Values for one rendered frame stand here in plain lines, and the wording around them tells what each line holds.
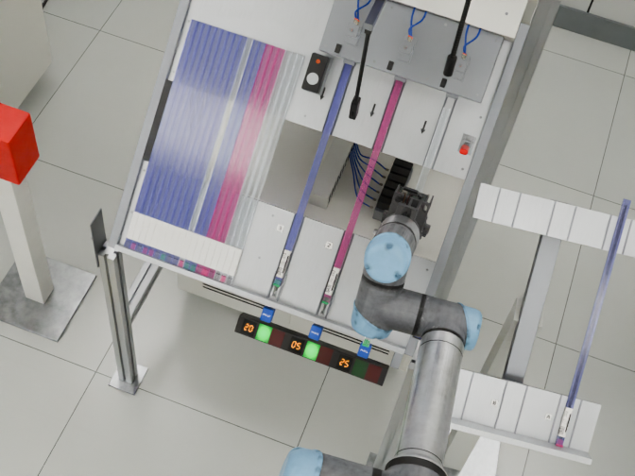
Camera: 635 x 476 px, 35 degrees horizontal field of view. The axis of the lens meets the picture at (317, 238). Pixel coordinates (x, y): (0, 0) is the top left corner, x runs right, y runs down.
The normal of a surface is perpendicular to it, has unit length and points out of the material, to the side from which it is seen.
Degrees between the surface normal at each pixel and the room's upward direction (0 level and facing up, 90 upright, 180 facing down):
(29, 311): 0
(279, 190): 0
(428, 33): 43
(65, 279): 0
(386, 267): 57
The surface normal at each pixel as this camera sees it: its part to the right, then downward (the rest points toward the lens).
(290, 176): 0.09, -0.56
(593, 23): -0.34, 0.76
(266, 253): -0.17, 0.11
